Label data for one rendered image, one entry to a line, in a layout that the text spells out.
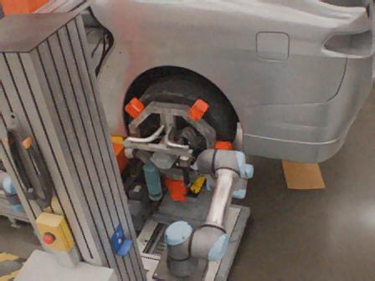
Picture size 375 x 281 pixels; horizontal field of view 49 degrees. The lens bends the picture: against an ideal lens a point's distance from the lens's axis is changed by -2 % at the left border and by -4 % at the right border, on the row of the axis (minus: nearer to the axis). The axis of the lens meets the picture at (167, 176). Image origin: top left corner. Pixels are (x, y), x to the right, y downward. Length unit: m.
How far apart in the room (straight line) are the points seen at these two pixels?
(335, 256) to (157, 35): 1.87
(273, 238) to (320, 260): 0.36
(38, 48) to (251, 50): 1.42
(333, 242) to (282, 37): 1.58
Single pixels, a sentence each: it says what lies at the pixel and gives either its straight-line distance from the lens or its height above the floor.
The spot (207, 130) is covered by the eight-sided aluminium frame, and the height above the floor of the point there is 1.00.
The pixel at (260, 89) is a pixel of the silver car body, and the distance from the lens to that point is 2.38.
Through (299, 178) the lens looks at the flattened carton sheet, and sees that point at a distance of 3.63.
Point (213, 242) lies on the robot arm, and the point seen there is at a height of 1.03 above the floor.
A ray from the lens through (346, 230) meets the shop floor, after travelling 3.30.
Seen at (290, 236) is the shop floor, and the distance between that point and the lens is 3.19.
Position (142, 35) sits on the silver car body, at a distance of 2.47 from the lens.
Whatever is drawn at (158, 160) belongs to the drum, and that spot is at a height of 0.85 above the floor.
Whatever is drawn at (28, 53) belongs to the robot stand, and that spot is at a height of 2.02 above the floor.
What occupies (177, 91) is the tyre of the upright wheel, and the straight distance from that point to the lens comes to 2.49.
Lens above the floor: 2.39
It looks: 40 degrees down
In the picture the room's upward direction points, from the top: 9 degrees counter-clockwise
